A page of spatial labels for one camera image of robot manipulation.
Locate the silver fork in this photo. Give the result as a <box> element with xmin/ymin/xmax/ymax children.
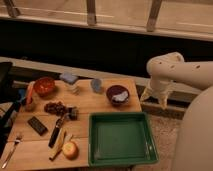
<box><xmin>1</xmin><ymin>133</ymin><xmax>23</xmax><ymax>169</ymax></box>

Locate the green plastic tray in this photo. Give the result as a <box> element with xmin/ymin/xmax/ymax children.
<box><xmin>88</xmin><ymin>112</ymin><xmax>158</xmax><ymax>167</ymax></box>

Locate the clear plastic cup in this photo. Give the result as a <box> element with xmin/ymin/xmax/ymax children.
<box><xmin>66</xmin><ymin>84</ymin><xmax>79</xmax><ymax>95</ymax></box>

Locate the orange carrot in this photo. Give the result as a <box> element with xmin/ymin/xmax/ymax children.
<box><xmin>26</xmin><ymin>83</ymin><xmax>34</xmax><ymax>105</ymax></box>

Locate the small dark wrapped block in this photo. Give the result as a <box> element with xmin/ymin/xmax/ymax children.
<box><xmin>68</xmin><ymin>107</ymin><xmax>78</xmax><ymax>120</ymax></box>

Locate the banana peel piece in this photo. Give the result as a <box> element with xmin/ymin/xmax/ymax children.
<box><xmin>49</xmin><ymin>129</ymin><xmax>67</xmax><ymax>161</ymax></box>

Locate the white napkin in bowl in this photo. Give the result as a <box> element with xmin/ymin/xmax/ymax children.
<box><xmin>112</xmin><ymin>91</ymin><xmax>128</xmax><ymax>102</ymax></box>

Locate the black rectangular bar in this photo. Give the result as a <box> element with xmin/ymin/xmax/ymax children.
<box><xmin>28</xmin><ymin>117</ymin><xmax>48</xmax><ymax>136</ymax></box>

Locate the bunch of dark grapes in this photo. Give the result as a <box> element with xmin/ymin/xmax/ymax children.
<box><xmin>44</xmin><ymin>102</ymin><xmax>68</xmax><ymax>116</ymax></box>

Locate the yellow apple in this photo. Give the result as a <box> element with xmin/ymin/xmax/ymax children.
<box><xmin>62</xmin><ymin>141</ymin><xmax>78</xmax><ymax>159</ymax></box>

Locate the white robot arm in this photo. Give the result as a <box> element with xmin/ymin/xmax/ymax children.
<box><xmin>140</xmin><ymin>52</ymin><xmax>213</xmax><ymax>171</ymax></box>

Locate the black handled knife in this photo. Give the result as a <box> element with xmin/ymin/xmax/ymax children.
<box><xmin>48</xmin><ymin>117</ymin><xmax>65</xmax><ymax>148</ymax></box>

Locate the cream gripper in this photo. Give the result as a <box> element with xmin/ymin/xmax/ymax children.
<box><xmin>140</xmin><ymin>77</ymin><xmax>173</xmax><ymax>110</ymax></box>

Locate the dark purple bowl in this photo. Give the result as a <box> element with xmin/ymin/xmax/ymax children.
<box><xmin>106</xmin><ymin>85</ymin><xmax>130</xmax><ymax>106</ymax></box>

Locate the red bowl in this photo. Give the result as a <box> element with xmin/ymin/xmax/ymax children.
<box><xmin>33</xmin><ymin>77</ymin><xmax>55</xmax><ymax>96</ymax></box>

